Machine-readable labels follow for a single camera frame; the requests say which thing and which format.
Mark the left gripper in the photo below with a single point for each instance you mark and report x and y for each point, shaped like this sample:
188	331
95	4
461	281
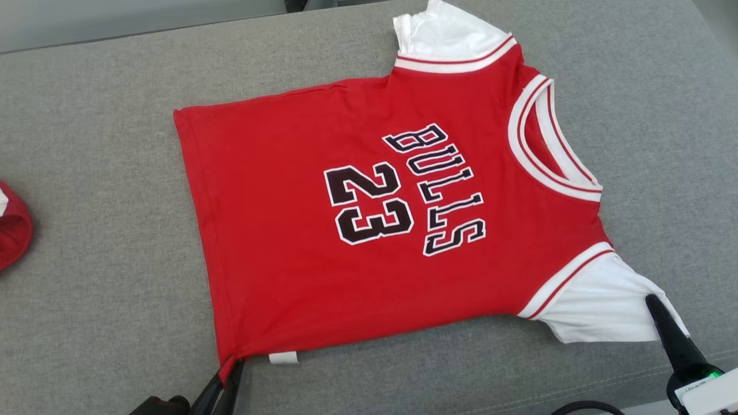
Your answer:
161	406

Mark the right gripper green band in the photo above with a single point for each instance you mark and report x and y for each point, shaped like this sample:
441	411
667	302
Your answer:
709	395

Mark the red Bulls 23 jersey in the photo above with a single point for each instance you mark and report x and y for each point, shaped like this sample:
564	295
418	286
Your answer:
288	230

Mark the red shorts with white band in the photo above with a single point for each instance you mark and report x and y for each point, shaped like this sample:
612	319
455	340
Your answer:
11	230

